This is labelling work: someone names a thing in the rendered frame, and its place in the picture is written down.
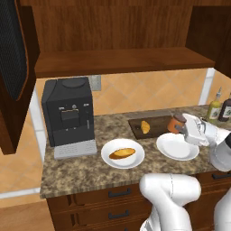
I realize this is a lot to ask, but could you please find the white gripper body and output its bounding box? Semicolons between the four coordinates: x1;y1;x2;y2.
181;113;210;148

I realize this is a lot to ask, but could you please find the orange jam jar brown lid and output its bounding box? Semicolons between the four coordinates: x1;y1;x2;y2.
167;114;188;135

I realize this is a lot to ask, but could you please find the dark wooden cutting board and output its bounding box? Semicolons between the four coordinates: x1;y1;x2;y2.
127;115;182;141

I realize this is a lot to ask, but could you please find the golden croissant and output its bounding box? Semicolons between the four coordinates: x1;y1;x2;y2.
140;120;152;135

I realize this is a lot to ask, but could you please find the plain brown cabinet door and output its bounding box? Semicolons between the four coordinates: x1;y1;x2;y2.
185;4;231;79

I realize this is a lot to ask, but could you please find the cabinet door with dark panel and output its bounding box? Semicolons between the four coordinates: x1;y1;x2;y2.
0;0;42;156

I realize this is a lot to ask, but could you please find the white plate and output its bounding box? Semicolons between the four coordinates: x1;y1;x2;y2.
155;132;200;162
100;138;146;170

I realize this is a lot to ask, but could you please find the green oil bottle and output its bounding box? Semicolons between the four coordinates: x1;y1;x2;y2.
206;87;223;124

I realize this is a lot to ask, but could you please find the dark brown sauce bottle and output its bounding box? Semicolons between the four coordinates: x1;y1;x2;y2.
217;92;231;123

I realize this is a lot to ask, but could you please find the brown wooden drawer front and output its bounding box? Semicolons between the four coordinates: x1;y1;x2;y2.
69;200;153;227
194;170;231;188
72;183;145;209

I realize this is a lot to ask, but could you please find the golden baguette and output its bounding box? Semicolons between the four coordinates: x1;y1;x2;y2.
108;147;137;161

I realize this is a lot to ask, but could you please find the black coffee machine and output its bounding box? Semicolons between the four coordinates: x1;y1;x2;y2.
41;77;98;161

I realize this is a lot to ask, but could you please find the black drawer handle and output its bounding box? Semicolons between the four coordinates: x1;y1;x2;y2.
211;171;231;180
107;209;131;220
107;188;133;199

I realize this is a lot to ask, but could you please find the grey wall outlet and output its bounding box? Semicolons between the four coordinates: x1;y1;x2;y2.
88;75;103;92

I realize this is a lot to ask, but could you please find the brown wooden wall cabinet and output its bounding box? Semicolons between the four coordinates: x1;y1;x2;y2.
18;0;231;79

